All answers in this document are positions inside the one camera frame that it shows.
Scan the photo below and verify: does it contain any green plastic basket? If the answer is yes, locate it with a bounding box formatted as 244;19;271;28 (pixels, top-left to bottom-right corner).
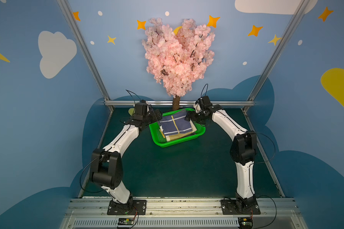
149;108;205;148

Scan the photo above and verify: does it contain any navy plaid pillowcase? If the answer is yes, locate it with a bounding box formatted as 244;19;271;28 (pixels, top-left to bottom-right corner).
158;109;194;136

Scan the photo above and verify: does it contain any beige grey pillowcase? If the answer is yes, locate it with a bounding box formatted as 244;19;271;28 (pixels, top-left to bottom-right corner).
158;109;197;142

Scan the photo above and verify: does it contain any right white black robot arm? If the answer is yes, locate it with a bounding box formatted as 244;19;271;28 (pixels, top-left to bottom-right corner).
185;96;257;212

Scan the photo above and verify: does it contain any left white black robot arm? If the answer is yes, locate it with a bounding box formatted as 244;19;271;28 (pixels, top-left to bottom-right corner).
89;100;162;211

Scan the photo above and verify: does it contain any yellow-green toy shovel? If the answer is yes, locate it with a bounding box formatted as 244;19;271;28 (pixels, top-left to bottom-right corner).
128;108;135;116

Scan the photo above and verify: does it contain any pink blossom artificial tree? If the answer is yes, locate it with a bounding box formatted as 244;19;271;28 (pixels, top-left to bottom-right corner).
142;18;215;110

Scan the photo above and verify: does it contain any left green circuit board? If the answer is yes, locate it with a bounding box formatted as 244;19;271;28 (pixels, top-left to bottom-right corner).
117;218;135;227

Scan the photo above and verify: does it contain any green circuit board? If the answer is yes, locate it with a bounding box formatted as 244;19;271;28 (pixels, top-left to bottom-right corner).
238;218;253;229
117;218;135;227

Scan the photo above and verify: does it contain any right green circuit board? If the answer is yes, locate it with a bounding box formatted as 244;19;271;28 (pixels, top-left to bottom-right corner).
238;218;253;229

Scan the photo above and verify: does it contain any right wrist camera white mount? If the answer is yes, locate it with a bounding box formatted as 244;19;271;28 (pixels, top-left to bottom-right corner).
193;101;201;113

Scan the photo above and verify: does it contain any aluminium frame crossbar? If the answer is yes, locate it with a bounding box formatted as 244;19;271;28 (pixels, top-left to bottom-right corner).
104;100;255;107

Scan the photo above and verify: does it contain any right aluminium table edge rail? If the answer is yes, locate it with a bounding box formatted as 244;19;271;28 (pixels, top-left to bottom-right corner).
242;109;286;198

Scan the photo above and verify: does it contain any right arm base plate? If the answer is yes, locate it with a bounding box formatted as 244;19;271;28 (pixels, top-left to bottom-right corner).
220;198;261;215

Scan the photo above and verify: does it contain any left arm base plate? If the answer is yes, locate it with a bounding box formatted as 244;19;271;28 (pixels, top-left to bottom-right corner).
107;199;147;215

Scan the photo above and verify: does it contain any front aluminium rail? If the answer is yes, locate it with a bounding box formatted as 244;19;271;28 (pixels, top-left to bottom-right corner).
60;197;308;229

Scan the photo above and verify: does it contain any right aluminium frame post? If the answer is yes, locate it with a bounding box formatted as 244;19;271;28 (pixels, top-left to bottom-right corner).
243;0;311;115

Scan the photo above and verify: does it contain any aluminium frame post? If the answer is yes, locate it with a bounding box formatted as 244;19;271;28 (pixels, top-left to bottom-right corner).
57;0;114;112
243;0;311;115

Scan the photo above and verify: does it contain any left aluminium frame post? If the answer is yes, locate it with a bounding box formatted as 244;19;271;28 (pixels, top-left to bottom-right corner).
57;0;114;112

